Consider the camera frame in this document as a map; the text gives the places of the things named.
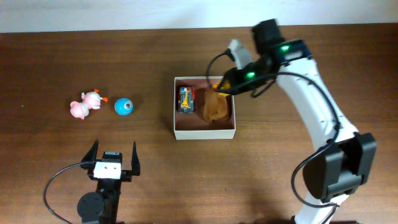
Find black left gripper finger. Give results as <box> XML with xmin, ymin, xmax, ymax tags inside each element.
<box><xmin>131</xmin><ymin>141</ymin><xmax>141</xmax><ymax>176</ymax></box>
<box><xmin>81</xmin><ymin>139</ymin><xmax>99</xmax><ymax>166</ymax></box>

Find brown plush toy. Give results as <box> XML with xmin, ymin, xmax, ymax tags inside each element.
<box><xmin>203</xmin><ymin>83</ymin><xmax>231</xmax><ymax>123</ymax></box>

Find grey toy car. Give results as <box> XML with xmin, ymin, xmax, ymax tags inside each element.
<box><xmin>177</xmin><ymin>86</ymin><xmax>195</xmax><ymax>113</ymax></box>

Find yellow ball toy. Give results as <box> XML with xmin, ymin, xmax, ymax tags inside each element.
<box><xmin>214</xmin><ymin>80</ymin><xmax>231</xmax><ymax>97</ymax></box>

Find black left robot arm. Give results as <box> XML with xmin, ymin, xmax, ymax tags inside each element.
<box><xmin>77</xmin><ymin>141</ymin><xmax>141</xmax><ymax>224</ymax></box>

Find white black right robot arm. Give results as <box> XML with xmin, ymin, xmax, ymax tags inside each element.
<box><xmin>215</xmin><ymin>19</ymin><xmax>377</xmax><ymax>224</ymax></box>

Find pink white duck toy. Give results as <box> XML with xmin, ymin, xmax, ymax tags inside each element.
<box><xmin>70</xmin><ymin>89</ymin><xmax>108</xmax><ymax>119</ymax></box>

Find blue ball toy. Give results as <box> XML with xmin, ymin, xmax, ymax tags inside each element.
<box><xmin>114</xmin><ymin>98</ymin><xmax>134</xmax><ymax>116</ymax></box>

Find beige cardboard box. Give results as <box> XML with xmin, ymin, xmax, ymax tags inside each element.
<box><xmin>173</xmin><ymin>77</ymin><xmax>236</xmax><ymax>140</ymax></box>

